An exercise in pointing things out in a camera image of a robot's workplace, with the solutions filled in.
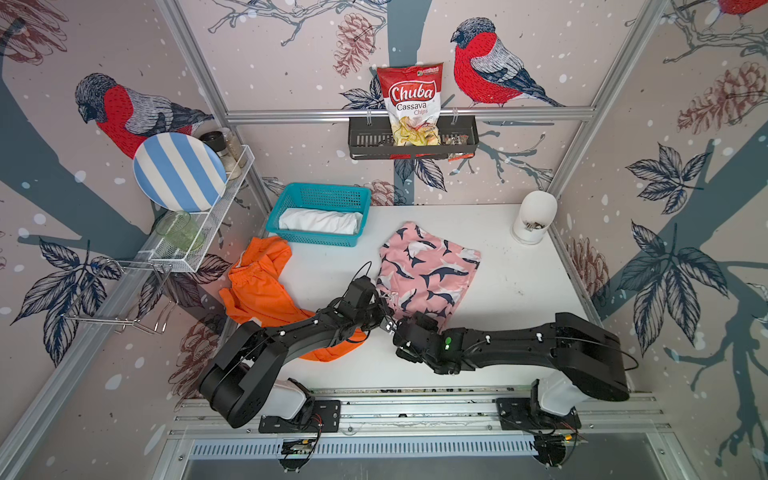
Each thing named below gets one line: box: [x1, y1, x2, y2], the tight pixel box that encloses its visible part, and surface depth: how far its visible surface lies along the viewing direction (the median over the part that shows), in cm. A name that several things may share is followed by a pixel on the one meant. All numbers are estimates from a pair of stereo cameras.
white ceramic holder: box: [513, 190, 558, 245], surface depth 105 cm
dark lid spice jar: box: [198, 130, 238, 179], surface depth 82 cm
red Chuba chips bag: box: [377, 62, 444, 146], surface depth 83 cm
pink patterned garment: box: [375, 222, 481, 331], surface depth 102 cm
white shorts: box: [278, 208, 363, 235], surface depth 111 cm
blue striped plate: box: [133, 132, 228, 214], surface depth 74 cm
